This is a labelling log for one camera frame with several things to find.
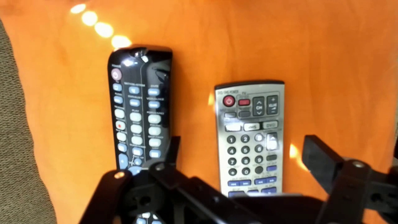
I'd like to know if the grey-brown fabric sofa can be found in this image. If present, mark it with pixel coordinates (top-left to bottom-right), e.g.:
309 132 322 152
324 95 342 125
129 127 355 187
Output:
0 19 58 224

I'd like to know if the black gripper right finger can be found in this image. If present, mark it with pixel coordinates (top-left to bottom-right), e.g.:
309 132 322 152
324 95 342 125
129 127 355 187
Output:
301 133 347 192

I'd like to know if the orange pillow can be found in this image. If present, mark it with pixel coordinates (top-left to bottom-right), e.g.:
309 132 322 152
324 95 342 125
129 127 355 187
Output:
0 0 398 224

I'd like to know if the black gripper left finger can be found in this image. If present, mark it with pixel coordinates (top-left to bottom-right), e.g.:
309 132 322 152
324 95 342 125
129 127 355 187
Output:
163 135 181 169

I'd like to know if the grey and black remote control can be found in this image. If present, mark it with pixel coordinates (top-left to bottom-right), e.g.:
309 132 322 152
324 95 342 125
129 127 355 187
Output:
212 80 287 199

